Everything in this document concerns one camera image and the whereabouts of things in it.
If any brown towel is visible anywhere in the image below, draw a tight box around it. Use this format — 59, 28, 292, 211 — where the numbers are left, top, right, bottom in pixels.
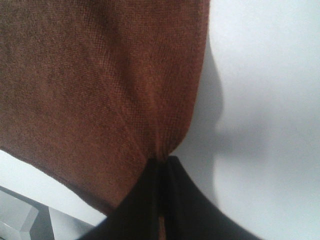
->
0, 0, 212, 240

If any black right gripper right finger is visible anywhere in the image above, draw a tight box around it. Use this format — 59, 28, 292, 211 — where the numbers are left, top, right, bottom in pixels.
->
161, 156, 259, 240

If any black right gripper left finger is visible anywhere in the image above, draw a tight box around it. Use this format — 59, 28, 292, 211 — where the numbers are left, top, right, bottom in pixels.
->
83, 159, 160, 240

